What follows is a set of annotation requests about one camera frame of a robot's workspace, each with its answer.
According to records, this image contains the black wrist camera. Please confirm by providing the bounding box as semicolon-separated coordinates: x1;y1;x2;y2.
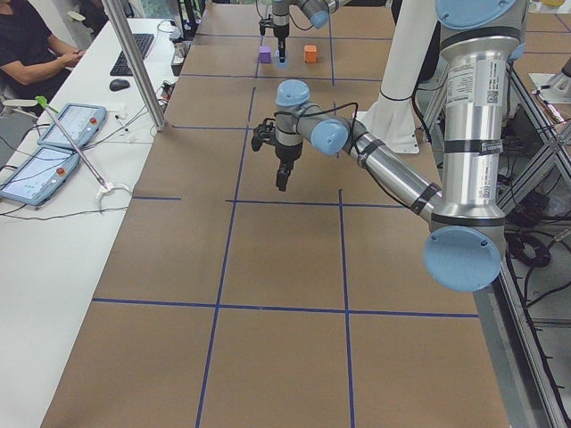
251;118;277;152

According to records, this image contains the lower teach pendant tablet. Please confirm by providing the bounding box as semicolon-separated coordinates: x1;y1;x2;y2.
1;145;79;207

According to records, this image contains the teach pendant tablet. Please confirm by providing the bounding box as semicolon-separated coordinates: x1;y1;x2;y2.
1;145;79;207
37;103;107;150

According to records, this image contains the long reacher grabber stick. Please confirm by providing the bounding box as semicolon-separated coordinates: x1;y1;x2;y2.
35;95;132;211

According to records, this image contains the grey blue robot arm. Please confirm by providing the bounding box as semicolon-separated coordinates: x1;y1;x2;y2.
269;1;528;292

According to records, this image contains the seated person in black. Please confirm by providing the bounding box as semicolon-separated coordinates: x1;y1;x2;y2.
1;1;85;100

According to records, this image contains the light blue block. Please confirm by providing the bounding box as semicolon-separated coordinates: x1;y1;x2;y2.
276;50;289;69

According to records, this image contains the second grey robot arm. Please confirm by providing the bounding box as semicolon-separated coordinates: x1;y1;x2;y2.
260;1;391;41

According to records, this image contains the black keyboard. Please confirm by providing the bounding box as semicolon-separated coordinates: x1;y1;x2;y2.
109;32;155;77

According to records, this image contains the orange block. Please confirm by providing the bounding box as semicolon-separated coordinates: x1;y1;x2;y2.
303;45;319;63

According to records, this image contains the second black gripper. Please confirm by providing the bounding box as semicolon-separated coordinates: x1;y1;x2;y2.
273;25;289;40

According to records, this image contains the brown paper table cover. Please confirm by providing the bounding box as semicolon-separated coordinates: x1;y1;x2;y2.
43;4;508;427

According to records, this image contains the purple block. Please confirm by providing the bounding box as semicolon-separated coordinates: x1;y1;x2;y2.
258;45;272;64

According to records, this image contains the aluminium frame post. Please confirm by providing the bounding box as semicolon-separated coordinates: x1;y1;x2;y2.
102;0;166;132

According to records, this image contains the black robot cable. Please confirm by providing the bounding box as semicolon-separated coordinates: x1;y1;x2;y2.
273;102;443;210

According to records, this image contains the black computer mouse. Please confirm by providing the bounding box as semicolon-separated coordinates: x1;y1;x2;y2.
109;78;130;92

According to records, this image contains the upper teach pendant tablet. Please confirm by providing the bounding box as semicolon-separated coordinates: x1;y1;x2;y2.
37;103;107;150

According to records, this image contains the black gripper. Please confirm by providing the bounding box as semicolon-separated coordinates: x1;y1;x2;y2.
275;143;303;192

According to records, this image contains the white pedestal column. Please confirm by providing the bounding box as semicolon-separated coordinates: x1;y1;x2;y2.
359;0;440;154

